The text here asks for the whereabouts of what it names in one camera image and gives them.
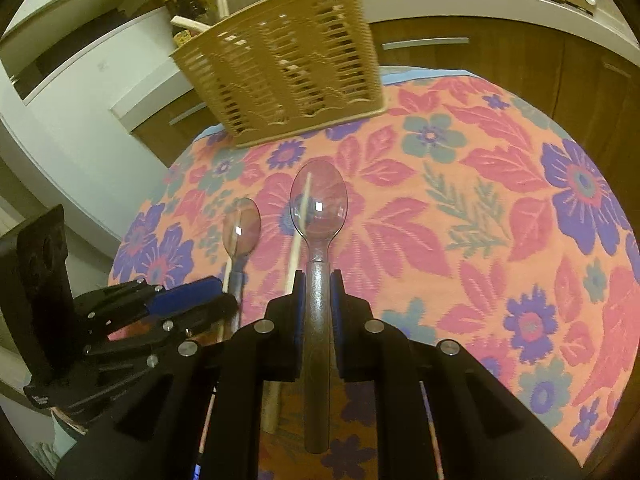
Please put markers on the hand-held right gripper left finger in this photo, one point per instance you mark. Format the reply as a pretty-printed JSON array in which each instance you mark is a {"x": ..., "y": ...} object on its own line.
[{"x": 298, "y": 305}]

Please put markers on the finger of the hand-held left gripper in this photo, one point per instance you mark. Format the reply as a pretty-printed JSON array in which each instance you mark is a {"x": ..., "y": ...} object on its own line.
[
  {"x": 210, "y": 311},
  {"x": 185, "y": 292}
]

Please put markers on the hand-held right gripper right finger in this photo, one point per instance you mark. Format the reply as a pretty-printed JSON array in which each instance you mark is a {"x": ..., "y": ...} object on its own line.
[{"x": 336, "y": 320}]

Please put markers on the steel spoon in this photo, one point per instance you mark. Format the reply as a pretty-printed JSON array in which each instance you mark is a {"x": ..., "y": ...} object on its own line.
[{"x": 241, "y": 227}]

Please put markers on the reddish translucent spoon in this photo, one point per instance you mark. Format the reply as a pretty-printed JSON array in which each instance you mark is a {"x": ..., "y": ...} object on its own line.
[{"x": 320, "y": 200}]

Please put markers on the yellow plastic utensil basket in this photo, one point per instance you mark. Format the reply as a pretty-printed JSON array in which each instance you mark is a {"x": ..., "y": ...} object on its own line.
[{"x": 280, "y": 60}]

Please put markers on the floral tablecloth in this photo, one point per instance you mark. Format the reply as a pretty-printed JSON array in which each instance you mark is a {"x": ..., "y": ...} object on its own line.
[{"x": 450, "y": 210}]

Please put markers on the dark sauce bottle yellow label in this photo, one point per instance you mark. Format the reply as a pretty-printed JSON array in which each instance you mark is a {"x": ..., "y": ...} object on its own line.
[{"x": 187, "y": 12}]

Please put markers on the wooden base cabinet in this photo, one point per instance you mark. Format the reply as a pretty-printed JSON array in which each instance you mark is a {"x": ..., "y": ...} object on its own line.
[{"x": 525, "y": 60}]

